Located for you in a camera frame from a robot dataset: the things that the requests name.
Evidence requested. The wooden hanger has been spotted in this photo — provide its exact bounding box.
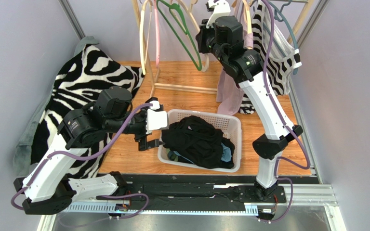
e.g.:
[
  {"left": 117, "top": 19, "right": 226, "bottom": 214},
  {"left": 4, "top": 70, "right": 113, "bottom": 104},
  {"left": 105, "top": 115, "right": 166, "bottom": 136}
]
[
  {"left": 231, "top": 0, "right": 252, "bottom": 35},
  {"left": 169, "top": 0, "right": 210, "bottom": 72}
]

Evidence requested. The green hanger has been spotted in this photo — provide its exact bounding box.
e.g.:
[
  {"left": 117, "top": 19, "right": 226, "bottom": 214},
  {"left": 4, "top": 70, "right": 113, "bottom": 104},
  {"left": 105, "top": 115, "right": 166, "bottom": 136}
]
[{"left": 156, "top": 0, "right": 202, "bottom": 71}]

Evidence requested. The pink hanger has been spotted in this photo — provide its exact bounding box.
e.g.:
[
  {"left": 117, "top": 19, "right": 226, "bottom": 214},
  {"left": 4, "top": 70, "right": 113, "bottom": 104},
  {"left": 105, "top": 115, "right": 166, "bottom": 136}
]
[{"left": 153, "top": 0, "right": 160, "bottom": 68}]

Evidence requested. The cream plastic hanger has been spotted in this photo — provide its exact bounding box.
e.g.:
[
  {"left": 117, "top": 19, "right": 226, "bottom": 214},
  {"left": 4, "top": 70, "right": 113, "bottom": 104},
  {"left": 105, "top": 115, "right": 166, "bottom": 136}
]
[{"left": 139, "top": 0, "right": 154, "bottom": 75}]

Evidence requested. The lilac ribbed tank top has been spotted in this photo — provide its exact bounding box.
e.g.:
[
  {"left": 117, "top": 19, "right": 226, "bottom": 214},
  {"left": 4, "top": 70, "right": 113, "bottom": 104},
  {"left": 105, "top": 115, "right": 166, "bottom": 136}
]
[{"left": 216, "top": 15, "right": 255, "bottom": 116}]

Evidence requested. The blue ribbed tank top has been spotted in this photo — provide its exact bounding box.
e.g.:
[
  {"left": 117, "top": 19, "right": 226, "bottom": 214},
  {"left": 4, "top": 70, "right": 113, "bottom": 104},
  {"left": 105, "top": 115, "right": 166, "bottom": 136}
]
[{"left": 167, "top": 143, "right": 233, "bottom": 165}]

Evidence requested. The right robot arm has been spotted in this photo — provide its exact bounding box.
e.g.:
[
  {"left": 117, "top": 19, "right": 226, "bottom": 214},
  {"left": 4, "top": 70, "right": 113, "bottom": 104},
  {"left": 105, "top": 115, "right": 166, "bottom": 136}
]
[{"left": 196, "top": 16, "right": 303, "bottom": 194}]

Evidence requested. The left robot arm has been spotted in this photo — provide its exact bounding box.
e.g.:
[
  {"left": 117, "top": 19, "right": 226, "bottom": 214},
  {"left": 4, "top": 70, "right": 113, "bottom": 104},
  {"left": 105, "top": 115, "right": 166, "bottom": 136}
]
[{"left": 11, "top": 86, "right": 169, "bottom": 215}]

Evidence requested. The wooden clothes rack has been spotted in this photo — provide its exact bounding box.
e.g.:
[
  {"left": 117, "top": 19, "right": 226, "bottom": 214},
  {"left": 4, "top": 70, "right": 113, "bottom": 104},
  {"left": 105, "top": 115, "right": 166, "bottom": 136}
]
[{"left": 132, "top": 0, "right": 314, "bottom": 97}]

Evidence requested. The zebra print blanket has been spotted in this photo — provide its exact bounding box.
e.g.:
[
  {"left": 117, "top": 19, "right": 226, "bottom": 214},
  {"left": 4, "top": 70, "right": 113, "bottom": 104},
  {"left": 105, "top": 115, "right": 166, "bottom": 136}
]
[{"left": 30, "top": 44, "right": 145, "bottom": 164}]

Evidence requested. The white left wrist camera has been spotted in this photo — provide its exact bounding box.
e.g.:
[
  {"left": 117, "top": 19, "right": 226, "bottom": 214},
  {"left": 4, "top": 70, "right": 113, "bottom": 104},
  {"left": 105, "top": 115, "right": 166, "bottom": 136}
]
[{"left": 146, "top": 100, "right": 169, "bottom": 135}]

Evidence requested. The black mounting rail base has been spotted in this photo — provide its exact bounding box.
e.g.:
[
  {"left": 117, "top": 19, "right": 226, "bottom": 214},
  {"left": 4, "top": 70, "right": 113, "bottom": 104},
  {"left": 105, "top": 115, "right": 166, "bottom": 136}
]
[{"left": 53, "top": 173, "right": 338, "bottom": 222}]

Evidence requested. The teal wire hanger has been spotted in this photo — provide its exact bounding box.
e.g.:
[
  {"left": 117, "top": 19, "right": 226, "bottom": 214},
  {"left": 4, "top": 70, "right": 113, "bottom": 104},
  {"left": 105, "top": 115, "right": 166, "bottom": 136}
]
[{"left": 267, "top": 0, "right": 302, "bottom": 75}]

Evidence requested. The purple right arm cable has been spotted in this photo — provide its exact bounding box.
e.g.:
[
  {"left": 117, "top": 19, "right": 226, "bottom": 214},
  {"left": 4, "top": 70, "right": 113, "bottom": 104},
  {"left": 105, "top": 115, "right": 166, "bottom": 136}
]
[{"left": 213, "top": 0, "right": 311, "bottom": 223}]

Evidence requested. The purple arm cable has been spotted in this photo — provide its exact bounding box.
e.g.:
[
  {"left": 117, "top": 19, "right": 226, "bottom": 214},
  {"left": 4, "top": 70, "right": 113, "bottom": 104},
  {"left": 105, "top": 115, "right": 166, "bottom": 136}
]
[
  {"left": 213, "top": 0, "right": 311, "bottom": 223},
  {"left": 11, "top": 102, "right": 154, "bottom": 211}
]

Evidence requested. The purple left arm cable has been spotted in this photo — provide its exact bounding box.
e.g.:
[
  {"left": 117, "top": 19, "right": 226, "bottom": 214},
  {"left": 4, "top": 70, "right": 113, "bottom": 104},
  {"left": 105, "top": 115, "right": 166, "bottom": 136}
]
[{"left": 11, "top": 102, "right": 154, "bottom": 211}]

